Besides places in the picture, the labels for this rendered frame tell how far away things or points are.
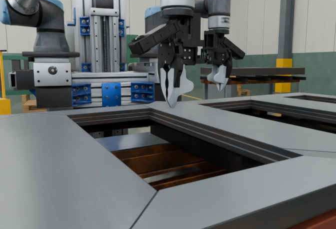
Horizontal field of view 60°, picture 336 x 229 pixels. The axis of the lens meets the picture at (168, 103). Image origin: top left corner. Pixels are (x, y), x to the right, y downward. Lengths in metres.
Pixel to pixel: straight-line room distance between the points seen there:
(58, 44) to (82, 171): 0.98
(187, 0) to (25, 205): 0.48
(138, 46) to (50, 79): 0.69
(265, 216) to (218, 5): 0.80
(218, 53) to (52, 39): 0.72
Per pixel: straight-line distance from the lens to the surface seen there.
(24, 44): 10.71
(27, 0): 1.25
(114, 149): 1.09
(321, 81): 9.68
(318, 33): 9.85
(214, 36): 1.02
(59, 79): 1.22
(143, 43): 0.59
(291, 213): 0.37
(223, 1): 1.03
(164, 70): 0.65
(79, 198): 0.35
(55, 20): 1.38
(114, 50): 1.49
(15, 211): 0.34
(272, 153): 0.55
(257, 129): 0.67
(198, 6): 1.11
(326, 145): 0.60
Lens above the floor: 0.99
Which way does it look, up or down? 8 degrees down
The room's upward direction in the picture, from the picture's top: straight up
